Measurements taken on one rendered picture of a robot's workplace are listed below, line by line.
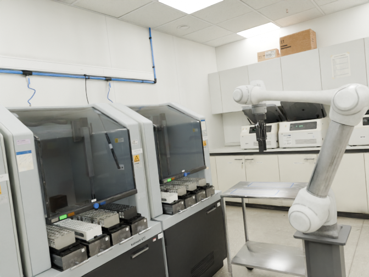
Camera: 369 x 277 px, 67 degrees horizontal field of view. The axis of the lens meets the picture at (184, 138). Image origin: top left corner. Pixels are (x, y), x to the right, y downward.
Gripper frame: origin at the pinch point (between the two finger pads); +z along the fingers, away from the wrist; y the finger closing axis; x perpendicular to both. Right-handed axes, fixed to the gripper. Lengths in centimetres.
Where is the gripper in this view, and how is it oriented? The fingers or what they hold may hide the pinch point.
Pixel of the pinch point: (262, 145)
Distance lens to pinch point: 184.4
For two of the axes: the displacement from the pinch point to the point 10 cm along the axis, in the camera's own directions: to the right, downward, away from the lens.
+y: 6.0, -1.1, 7.9
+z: 1.1, 9.9, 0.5
